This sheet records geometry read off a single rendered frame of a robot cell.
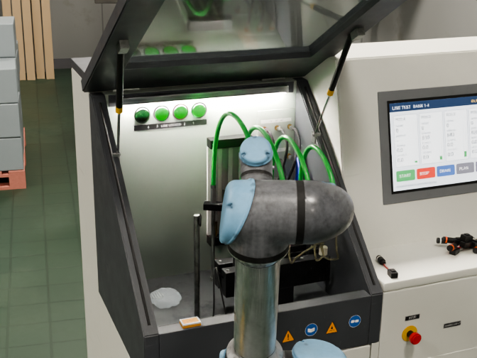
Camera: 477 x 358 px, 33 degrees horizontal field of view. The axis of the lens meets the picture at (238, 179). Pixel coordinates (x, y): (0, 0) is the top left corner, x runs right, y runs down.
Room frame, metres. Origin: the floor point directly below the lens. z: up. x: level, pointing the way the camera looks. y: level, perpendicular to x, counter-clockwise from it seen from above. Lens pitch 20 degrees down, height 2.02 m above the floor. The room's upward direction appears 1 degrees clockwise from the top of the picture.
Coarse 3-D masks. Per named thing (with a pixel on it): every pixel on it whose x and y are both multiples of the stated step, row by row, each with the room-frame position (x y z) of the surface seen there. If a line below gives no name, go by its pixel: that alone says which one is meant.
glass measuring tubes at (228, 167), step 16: (208, 144) 2.40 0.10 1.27; (224, 144) 2.40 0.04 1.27; (240, 144) 2.42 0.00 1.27; (208, 160) 2.41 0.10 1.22; (224, 160) 2.41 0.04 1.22; (208, 176) 2.41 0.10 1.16; (224, 176) 2.41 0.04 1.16; (208, 192) 2.41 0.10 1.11; (208, 224) 2.41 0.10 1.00; (208, 240) 2.40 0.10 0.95
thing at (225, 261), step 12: (300, 252) 2.25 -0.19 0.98; (312, 252) 2.26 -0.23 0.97; (216, 264) 2.16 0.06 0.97; (228, 264) 2.16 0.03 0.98; (288, 264) 2.16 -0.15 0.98; (300, 264) 2.18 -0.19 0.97; (312, 264) 2.19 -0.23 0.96; (324, 264) 2.21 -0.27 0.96; (216, 276) 2.16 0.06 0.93; (228, 276) 2.09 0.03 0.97; (288, 276) 2.16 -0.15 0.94; (300, 276) 2.18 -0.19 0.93; (312, 276) 2.19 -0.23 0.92; (324, 276) 2.21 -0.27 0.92; (228, 288) 2.09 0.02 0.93; (288, 288) 2.16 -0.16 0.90; (288, 300) 2.17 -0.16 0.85
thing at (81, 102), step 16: (80, 64) 2.49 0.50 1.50; (80, 80) 2.44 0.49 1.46; (80, 96) 2.45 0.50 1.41; (80, 112) 2.46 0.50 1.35; (80, 128) 2.48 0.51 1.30; (80, 144) 2.49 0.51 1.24; (80, 160) 2.51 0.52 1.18; (80, 176) 2.52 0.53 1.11; (80, 192) 2.54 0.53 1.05; (80, 208) 2.55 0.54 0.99; (80, 224) 2.57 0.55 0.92; (96, 256) 2.33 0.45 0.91; (96, 272) 2.34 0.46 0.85; (96, 288) 2.36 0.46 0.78; (96, 304) 2.37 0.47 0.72; (96, 320) 2.38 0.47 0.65; (96, 336) 2.40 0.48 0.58; (96, 352) 2.41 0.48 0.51
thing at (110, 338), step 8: (104, 312) 2.24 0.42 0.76; (104, 320) 2.25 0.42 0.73; (104, 328) 2.25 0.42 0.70; (112, 328) 2.14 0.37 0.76; (104, 336) 2.26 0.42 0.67; (112, 336) 2.15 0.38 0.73; (104, 344) 2.26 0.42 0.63; (112, 344) 2.15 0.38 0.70; (120, 344) 2.05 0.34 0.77; (376, 344) 2.04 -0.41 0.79; (104, 352) 2.27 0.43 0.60; (112, 352) 2.16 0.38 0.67; (120, 352) 2.05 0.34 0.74; (376, 352) 2.04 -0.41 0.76
